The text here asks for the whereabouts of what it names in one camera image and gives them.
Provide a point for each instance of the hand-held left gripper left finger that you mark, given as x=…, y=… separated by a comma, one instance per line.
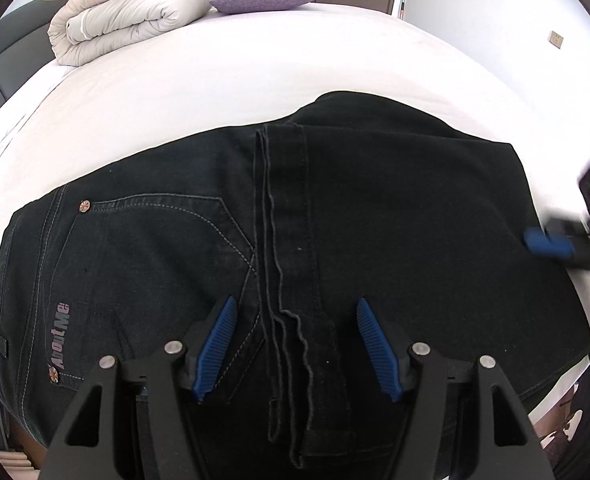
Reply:
x=217, y=345

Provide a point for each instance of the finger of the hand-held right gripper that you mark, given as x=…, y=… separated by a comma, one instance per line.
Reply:
x=547, y=241

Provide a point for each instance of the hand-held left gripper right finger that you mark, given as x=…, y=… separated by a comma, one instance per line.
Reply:
x=380, y=350

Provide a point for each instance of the black denim pants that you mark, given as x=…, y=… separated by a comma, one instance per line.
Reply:
x=375, y=200

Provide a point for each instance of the folded beige duvet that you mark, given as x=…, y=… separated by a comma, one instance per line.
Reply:
x=125, y=15

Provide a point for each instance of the grey padded headboard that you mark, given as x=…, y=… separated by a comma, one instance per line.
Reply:
x=10, y=45

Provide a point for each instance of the wall socket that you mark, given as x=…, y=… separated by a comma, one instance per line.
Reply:
x=557, y=40

